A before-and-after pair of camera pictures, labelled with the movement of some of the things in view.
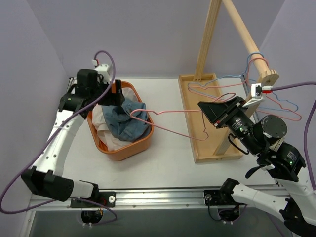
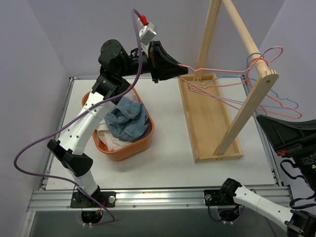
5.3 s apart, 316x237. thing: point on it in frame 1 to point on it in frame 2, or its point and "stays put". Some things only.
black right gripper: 227,113 to 288,147
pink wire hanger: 208,137 to 246,71
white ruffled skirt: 108,138 stays put
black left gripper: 114,94 to 155,61
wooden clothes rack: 210,142 stays put
